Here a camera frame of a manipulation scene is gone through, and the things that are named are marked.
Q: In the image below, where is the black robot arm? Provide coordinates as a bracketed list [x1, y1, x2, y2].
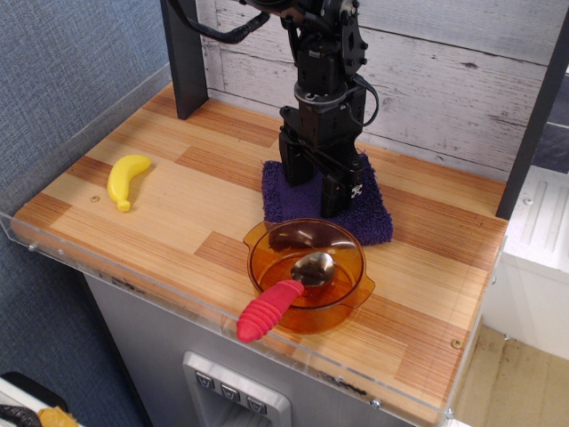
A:
[250, 1, 375, 218]

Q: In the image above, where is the clear acrylic table guard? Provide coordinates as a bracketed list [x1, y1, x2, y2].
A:
[1, 61, 505, 426]

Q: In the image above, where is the grey metal cabinet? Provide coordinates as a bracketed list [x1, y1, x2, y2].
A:
[86, 277, 404, 426]

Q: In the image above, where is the red handled metal spoon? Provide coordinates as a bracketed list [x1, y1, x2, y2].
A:
[236, 252, 335, 343]

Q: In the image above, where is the purple blue terry cloth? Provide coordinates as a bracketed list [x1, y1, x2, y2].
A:
[261, 153, 394, 246]

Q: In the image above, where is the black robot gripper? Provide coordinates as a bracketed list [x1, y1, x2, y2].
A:
[279, 91, 366, 218]

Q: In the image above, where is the black yellow object bottom left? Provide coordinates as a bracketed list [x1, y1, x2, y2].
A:
[1, 372, 81, 426]

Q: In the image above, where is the black right vertical post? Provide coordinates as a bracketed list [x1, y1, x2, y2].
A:
[495, 12, 568, 220]

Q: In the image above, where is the silver button control panel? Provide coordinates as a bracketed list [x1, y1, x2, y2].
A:
[182, 350, 293, 426]

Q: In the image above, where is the orange transparent plastic bowl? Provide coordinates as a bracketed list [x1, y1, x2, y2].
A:
[237, 219, 375, 342]

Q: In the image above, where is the yellow toy banana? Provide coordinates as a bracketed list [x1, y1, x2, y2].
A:
[107, 154, 151, 213]

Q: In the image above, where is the white ribbed side unit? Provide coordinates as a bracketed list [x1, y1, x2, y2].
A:
[482, 166, 568, 359]

